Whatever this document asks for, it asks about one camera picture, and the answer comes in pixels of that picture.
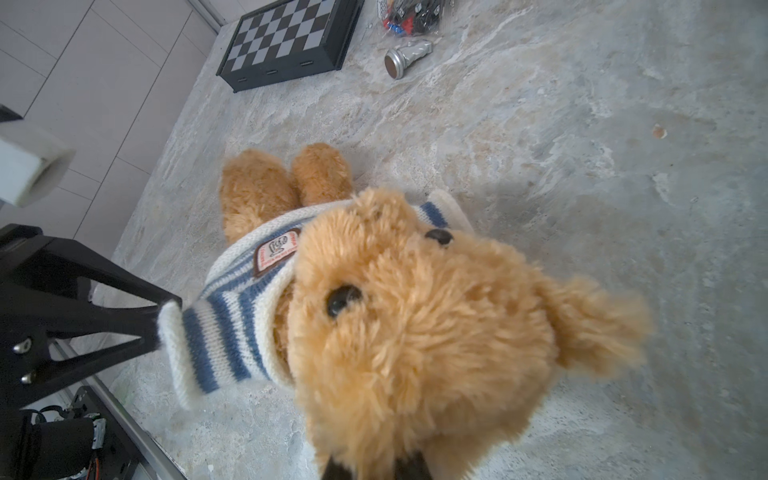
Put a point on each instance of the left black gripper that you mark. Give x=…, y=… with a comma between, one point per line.
x=45, y=285

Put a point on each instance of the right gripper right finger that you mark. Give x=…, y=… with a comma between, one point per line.
x=412, y=467

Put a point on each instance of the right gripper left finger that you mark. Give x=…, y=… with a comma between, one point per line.
x=336, y=471

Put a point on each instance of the brown teddy bear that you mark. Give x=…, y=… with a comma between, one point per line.
x=407, y=335

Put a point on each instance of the striped knit bear sweater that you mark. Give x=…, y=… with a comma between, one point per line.
x=226, y=335

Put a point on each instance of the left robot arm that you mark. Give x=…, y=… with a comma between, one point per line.
x=57, y=441

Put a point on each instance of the black white checkerboard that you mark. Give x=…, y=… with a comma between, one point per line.
x=288, y=40

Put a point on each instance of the silver chess piece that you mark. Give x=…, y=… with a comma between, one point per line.
x=398, y=60

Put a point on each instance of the bag of colourful small parts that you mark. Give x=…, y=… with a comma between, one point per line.
x=411, y=17

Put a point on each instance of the aluminium mounting rail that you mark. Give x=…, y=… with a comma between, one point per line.
x=128, y=451

